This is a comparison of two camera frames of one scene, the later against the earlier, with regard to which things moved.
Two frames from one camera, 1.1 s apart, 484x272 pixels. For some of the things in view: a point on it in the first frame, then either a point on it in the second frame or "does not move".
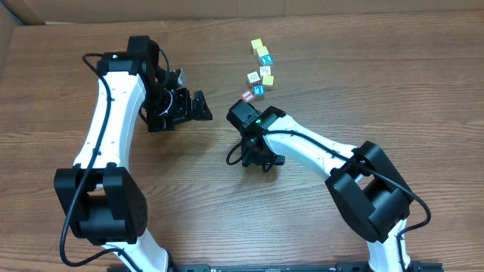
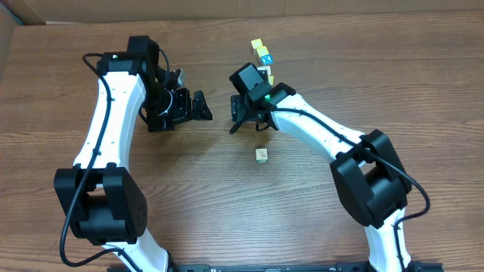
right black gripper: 250,156 -> 241,112
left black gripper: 182,112 does not move
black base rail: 302,267 does not move
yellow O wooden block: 268,80 does not move
